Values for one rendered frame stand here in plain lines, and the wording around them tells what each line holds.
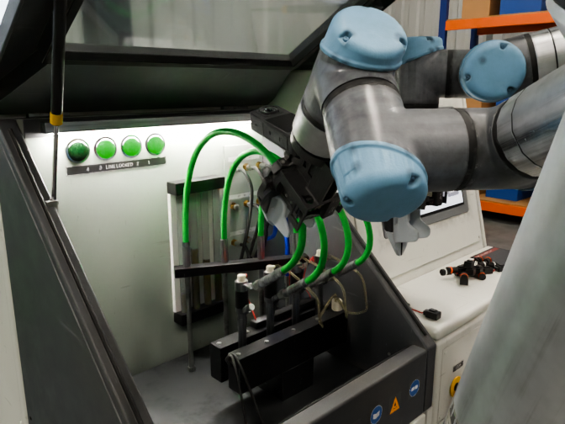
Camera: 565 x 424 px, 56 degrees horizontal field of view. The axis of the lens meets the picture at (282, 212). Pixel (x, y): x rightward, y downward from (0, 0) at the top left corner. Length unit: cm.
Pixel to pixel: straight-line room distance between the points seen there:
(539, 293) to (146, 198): 113
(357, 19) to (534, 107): 18
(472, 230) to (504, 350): 164
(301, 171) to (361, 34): 21
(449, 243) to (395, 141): 128
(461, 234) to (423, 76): 98
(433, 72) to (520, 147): 44
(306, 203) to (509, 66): 30
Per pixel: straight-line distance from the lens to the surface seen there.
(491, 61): 73
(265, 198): 68
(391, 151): 44
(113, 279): 126
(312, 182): 62
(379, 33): 51
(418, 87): 87
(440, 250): 167
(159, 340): 138
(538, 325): 19
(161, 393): 130
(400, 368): 116
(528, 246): 19
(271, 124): 66
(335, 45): 50
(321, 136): 56
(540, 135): 43
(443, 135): 47
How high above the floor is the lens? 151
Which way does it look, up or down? 14 degrees down
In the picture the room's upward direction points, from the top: straight up
